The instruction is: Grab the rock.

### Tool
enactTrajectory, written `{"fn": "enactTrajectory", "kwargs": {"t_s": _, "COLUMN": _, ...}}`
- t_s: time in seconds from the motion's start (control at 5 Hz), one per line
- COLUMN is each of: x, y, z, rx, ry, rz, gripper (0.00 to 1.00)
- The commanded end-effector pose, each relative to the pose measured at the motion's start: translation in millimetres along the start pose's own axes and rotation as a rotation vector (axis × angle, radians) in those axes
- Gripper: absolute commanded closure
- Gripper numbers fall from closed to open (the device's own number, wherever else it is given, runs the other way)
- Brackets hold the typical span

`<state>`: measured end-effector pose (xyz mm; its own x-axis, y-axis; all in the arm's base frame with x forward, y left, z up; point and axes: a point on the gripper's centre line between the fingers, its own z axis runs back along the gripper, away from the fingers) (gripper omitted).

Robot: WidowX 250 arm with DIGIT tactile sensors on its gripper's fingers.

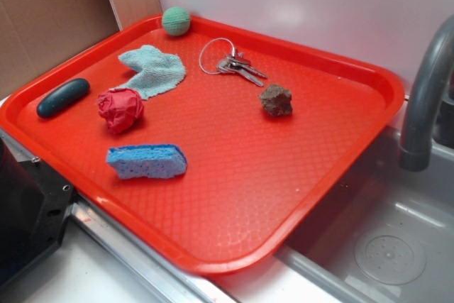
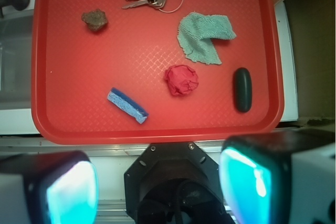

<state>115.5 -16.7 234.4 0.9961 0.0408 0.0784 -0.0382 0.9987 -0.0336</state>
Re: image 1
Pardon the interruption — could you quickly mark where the brown rock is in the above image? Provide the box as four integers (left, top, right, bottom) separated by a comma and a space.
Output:
258, 84, 293, 117

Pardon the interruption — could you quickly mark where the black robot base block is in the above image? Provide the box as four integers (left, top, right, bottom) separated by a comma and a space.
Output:
1, 142, 76, 290

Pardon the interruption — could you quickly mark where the red plastic tray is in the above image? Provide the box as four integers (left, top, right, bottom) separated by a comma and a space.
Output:
1, 16, 404, 275

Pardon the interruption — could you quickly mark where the silver key bunch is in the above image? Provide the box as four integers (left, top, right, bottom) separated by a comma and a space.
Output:
216, 54, 267, 87

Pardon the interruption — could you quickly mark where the blue sponge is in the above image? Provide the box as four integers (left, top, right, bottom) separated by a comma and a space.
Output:
106, 144, 187, 180

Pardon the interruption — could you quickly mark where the light teal cloth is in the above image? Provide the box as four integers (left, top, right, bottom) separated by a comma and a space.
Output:
118, 45, 186, 100

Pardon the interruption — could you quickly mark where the crumpled red paper ball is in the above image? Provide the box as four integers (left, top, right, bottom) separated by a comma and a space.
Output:
96, 88, 144, 134

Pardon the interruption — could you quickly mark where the green knitted ball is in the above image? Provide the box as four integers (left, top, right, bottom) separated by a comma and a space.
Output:
162, 6, 191, 36

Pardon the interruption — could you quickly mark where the dark teal oval case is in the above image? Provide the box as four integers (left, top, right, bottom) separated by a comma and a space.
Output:
36, 78, 90, 119

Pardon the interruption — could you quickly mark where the grey faucet spout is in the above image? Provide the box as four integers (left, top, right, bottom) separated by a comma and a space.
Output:
398, 16, 453, 172

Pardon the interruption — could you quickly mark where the grey plastic sink basin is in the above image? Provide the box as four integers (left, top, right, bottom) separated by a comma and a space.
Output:
277, 128, 453, 302

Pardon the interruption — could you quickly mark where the brown cardboard panel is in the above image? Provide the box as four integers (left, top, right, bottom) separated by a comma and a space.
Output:
1, 0, 118, 98

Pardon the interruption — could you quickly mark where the wire key ring loop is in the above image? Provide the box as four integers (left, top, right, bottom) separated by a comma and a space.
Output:
199, 37, 237, 77

